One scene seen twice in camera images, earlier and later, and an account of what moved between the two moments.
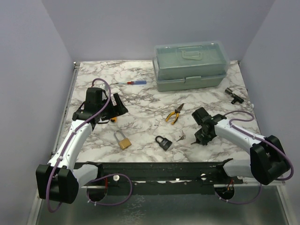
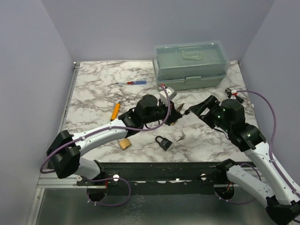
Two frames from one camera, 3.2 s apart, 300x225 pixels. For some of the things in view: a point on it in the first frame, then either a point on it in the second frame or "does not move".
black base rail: (167, 178) does not move
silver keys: (183, 137) does not move
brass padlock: (124, 143) does not move
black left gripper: (116, 110) to (173, 115)
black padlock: (165, 144) does not move
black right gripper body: (204, 138) to (216, 108)
